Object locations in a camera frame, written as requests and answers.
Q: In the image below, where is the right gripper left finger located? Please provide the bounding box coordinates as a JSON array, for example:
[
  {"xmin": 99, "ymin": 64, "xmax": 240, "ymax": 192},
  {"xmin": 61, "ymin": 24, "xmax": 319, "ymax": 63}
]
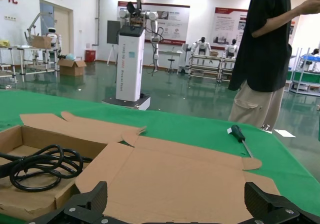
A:
[{"xmin": 26, "ymin": 181, "xmax": 108, "ymax": 224}]

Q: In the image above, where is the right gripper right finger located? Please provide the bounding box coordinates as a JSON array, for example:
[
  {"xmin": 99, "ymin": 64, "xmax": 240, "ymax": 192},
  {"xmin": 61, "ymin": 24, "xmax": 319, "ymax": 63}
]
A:
[{"xmin": 244, "ymin": 182, "xmax": 320, "ymax": 224}]

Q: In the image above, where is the black power cable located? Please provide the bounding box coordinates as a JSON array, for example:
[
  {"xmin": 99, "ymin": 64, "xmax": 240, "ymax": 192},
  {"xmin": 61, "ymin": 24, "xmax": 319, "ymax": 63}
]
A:
[{"xmin": 0, "ymin": 144, "xmax": 85, "ymax": 192}]

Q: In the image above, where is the bare bystander forearm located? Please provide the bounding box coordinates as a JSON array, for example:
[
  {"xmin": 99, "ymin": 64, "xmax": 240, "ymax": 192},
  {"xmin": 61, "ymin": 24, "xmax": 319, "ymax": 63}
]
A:
[{"xmin": 251, "ymin": 6, "xmax": 302, "ymax": 39}]

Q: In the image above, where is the brown cardboard box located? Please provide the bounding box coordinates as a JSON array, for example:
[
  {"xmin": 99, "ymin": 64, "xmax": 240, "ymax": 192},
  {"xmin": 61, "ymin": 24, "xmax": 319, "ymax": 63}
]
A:
[{"xmin": 74, "ymin": 126, "xmax": 281, "ymax": 224}]

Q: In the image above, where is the open cardboard floor box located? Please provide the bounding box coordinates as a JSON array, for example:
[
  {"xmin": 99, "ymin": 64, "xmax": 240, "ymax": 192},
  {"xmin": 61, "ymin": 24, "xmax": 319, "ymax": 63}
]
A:
[{"xmin": 56, "ymin": 58, "xmax": 88, "ymax": 77}]

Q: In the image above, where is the cardboard box with printed side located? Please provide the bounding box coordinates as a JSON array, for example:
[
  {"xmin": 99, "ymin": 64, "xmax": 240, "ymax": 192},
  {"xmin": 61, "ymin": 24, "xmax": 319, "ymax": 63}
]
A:
[{"xmin": 30, "ymin": 35, "xmax": 54, "ymax": 49}]

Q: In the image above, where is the bystander hand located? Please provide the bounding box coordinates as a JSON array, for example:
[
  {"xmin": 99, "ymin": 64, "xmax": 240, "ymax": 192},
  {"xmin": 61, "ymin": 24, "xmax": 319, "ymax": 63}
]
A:
[{"xmin": 298, "ymin": 0, "xmax": 320, "ymax": 16}]

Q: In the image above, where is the green and white rack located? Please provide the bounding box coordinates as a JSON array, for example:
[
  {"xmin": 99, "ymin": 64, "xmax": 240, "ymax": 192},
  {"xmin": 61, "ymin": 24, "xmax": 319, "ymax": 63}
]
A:
[{"xmin": 289, "ymin": 46, "xmax": 320, "ymax": 96}]

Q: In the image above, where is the red bin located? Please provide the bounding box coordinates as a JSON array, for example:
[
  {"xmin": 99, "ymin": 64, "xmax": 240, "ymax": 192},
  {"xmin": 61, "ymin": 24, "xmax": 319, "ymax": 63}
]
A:
[{"xmin": 84, "ymin": 49, "xmax": 97, "ymax": 63}]

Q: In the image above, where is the white tube rack table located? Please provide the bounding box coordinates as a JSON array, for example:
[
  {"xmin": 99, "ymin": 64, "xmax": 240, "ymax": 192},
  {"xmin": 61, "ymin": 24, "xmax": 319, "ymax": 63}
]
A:
[{"xmin": 188, "ymin": 53, "xmax": 237, "ymax": 82}]

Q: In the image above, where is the person in black shirt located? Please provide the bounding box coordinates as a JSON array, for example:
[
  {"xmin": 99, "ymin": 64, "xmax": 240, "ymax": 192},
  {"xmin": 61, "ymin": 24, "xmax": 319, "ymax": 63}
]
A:
[{"xmin": 227, "ymin": 0, "xmax": 320, "ymax": 129}]

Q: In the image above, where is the small white humanoid robot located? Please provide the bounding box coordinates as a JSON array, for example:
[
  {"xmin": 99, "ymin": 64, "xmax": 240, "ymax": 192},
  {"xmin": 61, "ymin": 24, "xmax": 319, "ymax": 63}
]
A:
[
  {"xmin": 224, "ymin": 38, "xmax": 239, "ymax": 59},
  {"xmin": 191, "ymin": 36, "xmax": 214, "ymax": 57},
  {"xmin": 46, "ymin": 27, "xmax": 63, "ymax": 51}
]

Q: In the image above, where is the black stool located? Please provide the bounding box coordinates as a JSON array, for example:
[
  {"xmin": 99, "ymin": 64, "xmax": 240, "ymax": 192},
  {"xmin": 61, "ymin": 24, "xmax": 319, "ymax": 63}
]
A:
[{"xmin": 166, "ymin": 51, "xmax": 176, "ymax": 73}]

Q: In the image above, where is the beige door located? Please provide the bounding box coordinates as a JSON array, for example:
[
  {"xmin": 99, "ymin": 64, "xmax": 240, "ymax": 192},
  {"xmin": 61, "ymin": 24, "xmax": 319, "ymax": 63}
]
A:
[{"xmin": 39, "ymin": 0, "xmax": 75, "ymax": 63}]

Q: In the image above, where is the dark panel on stand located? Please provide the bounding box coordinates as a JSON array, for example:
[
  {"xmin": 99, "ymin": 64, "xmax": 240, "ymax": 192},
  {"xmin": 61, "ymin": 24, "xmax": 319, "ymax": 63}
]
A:
[{"xmin": 106, "ymin": 20, "xmax": 122, "ymax": 66}]

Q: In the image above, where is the narrow red-framed display board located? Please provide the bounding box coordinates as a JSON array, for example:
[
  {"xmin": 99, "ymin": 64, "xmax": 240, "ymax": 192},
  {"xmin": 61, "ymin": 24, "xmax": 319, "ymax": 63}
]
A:
[{"xmin": 213, "ymin": 6, "xmax": 251, "ymax": 50}]

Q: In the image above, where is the wide red-framed display board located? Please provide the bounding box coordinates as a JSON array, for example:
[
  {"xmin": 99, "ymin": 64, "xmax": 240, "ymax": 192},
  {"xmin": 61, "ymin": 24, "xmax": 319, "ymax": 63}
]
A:
[{"xmin": 117, "ymin": 1, "xmax": 191, "ymax": 45}]

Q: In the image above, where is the green handled screwdriver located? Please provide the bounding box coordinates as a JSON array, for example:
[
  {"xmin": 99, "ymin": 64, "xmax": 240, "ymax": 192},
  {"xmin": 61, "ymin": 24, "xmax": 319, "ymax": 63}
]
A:
[{"xmin": 231, "ymin": 124, "xmax": 255, "ymax": 159}]

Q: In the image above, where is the aluminium frame rack table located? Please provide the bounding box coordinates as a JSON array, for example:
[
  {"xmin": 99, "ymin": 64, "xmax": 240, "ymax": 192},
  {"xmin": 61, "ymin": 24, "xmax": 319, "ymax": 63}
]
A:
[{"xmin": 0, "ymin": 45, "xmax": 61, "ymax": 83}]

